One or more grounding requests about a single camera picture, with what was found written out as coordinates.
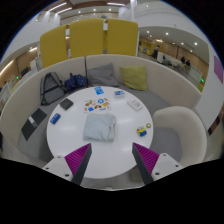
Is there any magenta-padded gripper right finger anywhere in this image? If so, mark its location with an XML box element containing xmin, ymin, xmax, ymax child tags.
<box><xmin>131</xmin><ymin>142</ymin><xmax>184</xmax><ymax>186</ymax></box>

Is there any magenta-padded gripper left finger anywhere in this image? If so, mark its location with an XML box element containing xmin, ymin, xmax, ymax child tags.
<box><xmin>42</xmin><ymin>143</ymin><xmax>93</xmax><ymax>186</ymax></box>

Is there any light blue towel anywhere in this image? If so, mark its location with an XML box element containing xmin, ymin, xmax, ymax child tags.
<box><xmin>82</xmin><ymin>113</ymin><xmax>117</xmax><ymax>143</ymax></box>

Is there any yellow and blue toy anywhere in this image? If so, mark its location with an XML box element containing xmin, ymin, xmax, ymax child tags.
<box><xmin>136</xmin><ymin>125</ymin><xmax>148</xmax><ymax>138</ymax></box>

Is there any white rounded armchair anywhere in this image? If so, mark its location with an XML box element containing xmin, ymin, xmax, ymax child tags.
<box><xmin>151</xmin><ymin>105</ymin><xmax>209</xmax><ymax>168</ymax></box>

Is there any blue rectangular box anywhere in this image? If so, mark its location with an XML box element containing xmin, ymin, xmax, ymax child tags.
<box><xmin>49</xmin><ymin>112</ymin><xmax>62</xmax><ymax>125</ymax></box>

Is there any white flat box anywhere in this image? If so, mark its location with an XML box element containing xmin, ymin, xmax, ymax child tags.
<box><xmin>126</xmin><ymin>98</ymin><xmax>145</xmax><ymax>112</ymax></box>

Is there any dark brown wallet case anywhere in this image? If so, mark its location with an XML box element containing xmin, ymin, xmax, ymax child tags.
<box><xmin>59</xmin><ymin>97</ymin><xmax>75</xmax><ymax>111</ymax></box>

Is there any colourful sticker sheet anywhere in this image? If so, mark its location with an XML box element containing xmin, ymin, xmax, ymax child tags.
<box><xmin>83</xmin><ymin>97</ymin><xmax>112</xmax><ymax>114</ymax></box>

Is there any small blue-white card box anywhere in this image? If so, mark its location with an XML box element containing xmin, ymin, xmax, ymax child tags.
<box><xmin>113</xmin><ymin>89</ymin><xmax>126</xmax><ymax>99</ymax></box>

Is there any blue flat card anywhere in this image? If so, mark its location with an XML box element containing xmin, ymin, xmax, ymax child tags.
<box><xmin>93</xmin><ymin>86</ymin><xmax>105</xmax><ymax>96</ymax></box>

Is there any grey backpack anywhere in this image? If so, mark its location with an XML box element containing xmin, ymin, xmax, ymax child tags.
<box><xmin>39</xmin><ymin>71</ymin><xmax>67</xmax><ymax>107</ymax></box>

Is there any navy blue dotted bag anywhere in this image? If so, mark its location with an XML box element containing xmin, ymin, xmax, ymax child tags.
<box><xmin>63</xmin><ymin>72</ymin><xmax>89</xmax><ymax>92</ymax></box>

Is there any curved beige sofa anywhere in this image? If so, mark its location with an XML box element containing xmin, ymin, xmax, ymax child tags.
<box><xmin>0</xmin><ymin>54</ymin><xmax>204</xmax><ymax>165</ymax></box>

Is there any yellow-green cushion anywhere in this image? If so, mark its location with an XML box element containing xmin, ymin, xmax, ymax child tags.
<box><xmin>119</xmin><ymin>64</ymin><xmax>149</xmax><ymax>92</ymax></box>

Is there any person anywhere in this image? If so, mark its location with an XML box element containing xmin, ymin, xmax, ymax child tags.
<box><xmin>153</xmin><ymin>44</ymin><xmax>161</xmax><ymax>61</ymax></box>

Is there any yellow acoustic panel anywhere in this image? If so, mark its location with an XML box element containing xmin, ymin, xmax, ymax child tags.
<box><xmin>68</xmin><ymin>17</ymin><xmax>105</xmax><ymax>60</ymax></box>
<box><xmin>39</xmin><ymin>23</ymin><xmax>69</xmax><ymax>70</ymax></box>
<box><xmin>106</xmin><ymin>17</ymin><xmax>140</xmax><ymax>57</ymax></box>

